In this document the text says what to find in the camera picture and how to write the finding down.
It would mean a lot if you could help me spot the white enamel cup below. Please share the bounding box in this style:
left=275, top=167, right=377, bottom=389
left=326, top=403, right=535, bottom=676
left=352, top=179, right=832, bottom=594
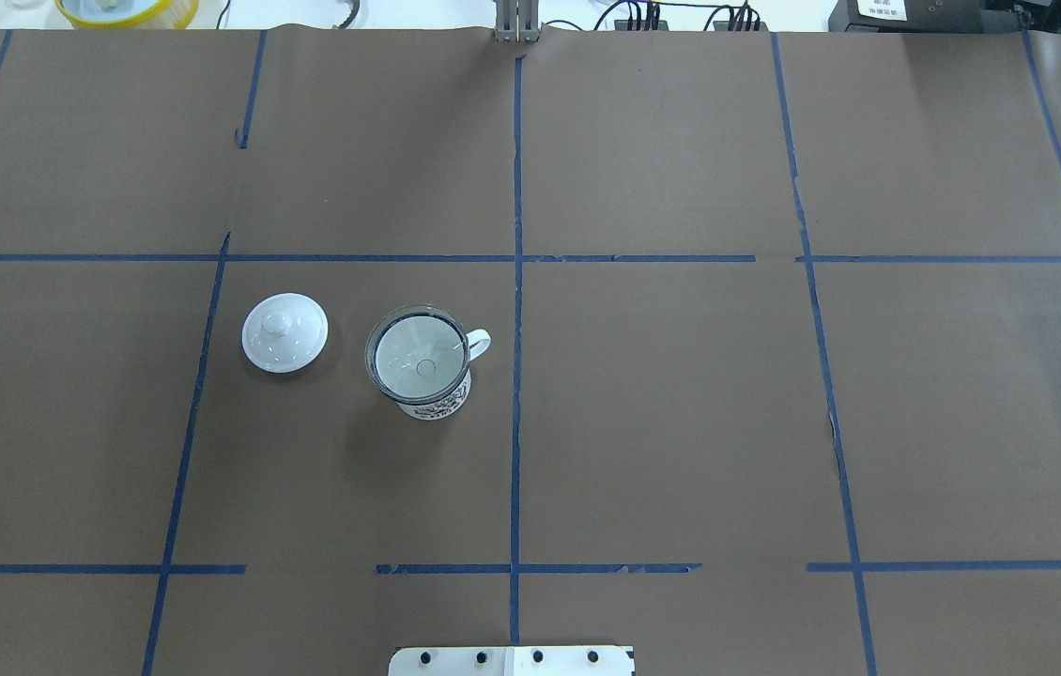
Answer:
left=365, top=305, right=492, bottom=421

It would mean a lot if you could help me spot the brown paper table cover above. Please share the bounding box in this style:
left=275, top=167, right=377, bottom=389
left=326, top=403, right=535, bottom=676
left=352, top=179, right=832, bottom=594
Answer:
left=0, top=25, right=1061, bottom=675

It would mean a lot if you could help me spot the white enamel cup lid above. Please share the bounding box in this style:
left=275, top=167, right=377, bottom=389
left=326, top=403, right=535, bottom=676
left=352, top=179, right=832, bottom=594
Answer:
left=241, top=294, right=330, bottom=374

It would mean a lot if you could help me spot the aluminium frame post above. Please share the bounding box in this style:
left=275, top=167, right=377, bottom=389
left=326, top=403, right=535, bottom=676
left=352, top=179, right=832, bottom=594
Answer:
left=493, top=0, right=542, bottom=44

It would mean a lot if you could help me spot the yellow tape roll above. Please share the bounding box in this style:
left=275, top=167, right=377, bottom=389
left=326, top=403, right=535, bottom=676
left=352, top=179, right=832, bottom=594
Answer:
left=54, top=0, right=201, bottom=30

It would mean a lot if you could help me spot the black box device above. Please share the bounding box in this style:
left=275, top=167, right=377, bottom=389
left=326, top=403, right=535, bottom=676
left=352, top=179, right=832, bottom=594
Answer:
left=827, top=0, right=984, bottom=34

